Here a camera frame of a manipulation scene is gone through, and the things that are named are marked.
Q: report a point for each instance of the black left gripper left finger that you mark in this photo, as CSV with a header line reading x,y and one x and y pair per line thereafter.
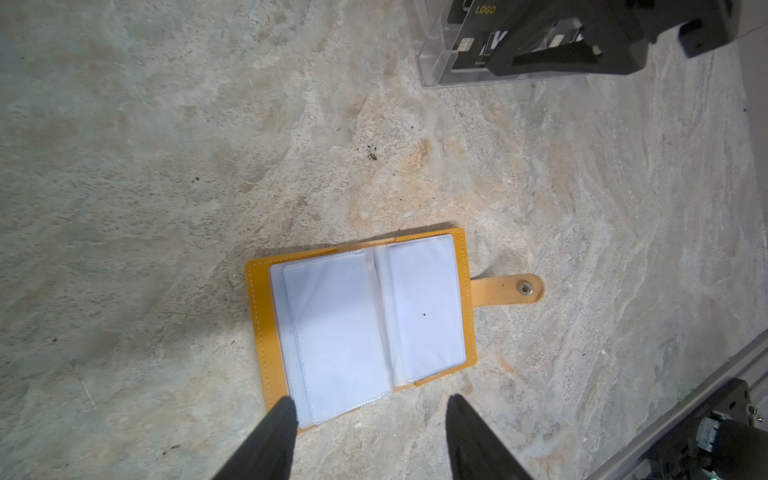
x,y
267,452

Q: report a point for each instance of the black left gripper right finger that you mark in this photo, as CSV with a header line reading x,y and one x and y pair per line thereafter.
x,y
475,452

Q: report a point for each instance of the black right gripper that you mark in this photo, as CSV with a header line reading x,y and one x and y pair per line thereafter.
x,y
603,37

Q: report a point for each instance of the black VIP card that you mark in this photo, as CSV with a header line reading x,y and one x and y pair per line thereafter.
x,y
484,27

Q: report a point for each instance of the yellow leather card holder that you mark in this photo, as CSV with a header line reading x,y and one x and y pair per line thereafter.
x,y
341,327

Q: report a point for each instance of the clear acrylic card display stand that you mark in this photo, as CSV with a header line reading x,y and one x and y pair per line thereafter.
x,y
434,27

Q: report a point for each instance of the aluminium front rail frame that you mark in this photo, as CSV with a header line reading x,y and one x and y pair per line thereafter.
x,y
749,364

